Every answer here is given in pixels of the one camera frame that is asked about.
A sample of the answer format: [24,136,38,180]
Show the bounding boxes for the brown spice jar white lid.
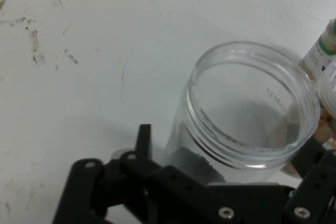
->
[313,58,336,148]

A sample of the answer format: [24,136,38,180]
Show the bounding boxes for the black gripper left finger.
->
[51,123,245,224]

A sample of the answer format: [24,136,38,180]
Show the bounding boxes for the small spice bottle green cap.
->
[298,18,336,80]

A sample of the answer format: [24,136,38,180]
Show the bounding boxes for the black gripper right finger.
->
[285,137,336,224]

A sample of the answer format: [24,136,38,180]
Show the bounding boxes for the clear plastic jar black seeds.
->
[164,40,321,183]

